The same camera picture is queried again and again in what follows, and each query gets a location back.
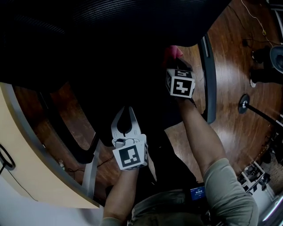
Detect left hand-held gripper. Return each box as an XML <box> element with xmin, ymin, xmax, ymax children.
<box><xmin>111</xmin><ymin>106</ymin><xmax>149</xmax><ymax>171</ymax></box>

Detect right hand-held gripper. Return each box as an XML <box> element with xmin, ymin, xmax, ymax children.
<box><xmin>165</xmin><ymin>58</ymin><xmax>195</xmax><ymax>98</ymax></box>

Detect pink cloth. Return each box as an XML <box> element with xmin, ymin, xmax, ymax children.
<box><xmin>162</xmin><ymin>45</ymin><xmax>184</xmax><ymax>67</ymax></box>

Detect black office chair seat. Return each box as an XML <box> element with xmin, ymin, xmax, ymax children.
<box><xmin>50</xmin><ymin>44</ymin><xmax>185</xmax><ymax>146</ymax></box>

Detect person's left forearm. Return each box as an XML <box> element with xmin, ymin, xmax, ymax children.
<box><xmin>103</xmin><ymin>169</ymin><xmax>140</xmax><ymax>219</ymax></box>

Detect person's right forearm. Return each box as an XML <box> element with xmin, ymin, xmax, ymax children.
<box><xmin>176</xmin><ymin>97</ymin><xmax>228</xmax><ymax>175</ymax></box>

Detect black chair armrest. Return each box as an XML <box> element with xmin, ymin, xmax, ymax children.
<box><xmin>200</xmin><ymin>34</ymin><xmax>217</xmax><ymax>124</ymax></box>
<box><xmin>36</xmin><ymin>83</ymin><xmax>100</xmax><ymax>164</ymax></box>

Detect person's black trousers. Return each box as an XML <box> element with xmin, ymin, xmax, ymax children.
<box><xmin>141</xmin><ymin>130</ymin><xmax>199</xmax><ymax>192</ymax></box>

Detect black mesh chair backrest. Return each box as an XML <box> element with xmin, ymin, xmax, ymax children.
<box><xmin>0</xmin><ymin>0</ymin><xmax>233</xmax><ymax>86</ymax></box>

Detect small blue-screen device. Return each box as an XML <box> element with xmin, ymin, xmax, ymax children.
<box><xmin>190</xmin><ymin>187</ymin><xmax>206</xmax><ymax>201</ymax></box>

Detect light wooden desk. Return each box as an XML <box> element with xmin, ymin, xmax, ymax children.
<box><xmin>0</xmin><ymin>81</ymin><xmax>100</xmax><ymax>209</ymax></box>

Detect grey oval shell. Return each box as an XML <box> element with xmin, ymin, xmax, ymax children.
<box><xmin>269</xmin><ymin>45</ymin><xmax>283</xmax><ymax>75</ymax></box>

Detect black desk lamp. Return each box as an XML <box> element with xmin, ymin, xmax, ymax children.
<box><xmin>0</xmin><ymin>143</ymin><xmax>16</xmax><ymax>170</ymax></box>

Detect black floor cable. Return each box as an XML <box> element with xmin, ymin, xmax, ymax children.
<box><xmin>66</xmin><ymin>154</ymin><xmax>115</xmax><ymax>175</ymax></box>

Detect black cable with adapter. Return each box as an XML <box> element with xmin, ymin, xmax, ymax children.
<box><xmin>227</xmin><ymin>4</ymin><xmax>272</xmax><ymax>47</ymax></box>

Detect black stanchion post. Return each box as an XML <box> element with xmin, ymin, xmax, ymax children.
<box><xmin>238</xmin><ymin>94</ymin><xmax>283</xmax><ymax>131</ymax></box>

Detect white floor cable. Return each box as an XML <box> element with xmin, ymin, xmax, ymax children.
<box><xmin>241</xmin><ymin>0</ymin><xmax>272</xmax><ymax>46</ymax></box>

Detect black lamp cable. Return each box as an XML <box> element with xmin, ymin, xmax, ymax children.
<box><xmin>0</xmin><ymin>163</ymin><xmax>38</xmax><ymax>202</ymax></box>

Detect white wire rack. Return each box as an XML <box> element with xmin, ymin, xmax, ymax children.
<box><xmin>237</xmin><ymin>161</ymin><xmax>270</xmax><ymax>195</ymax></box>

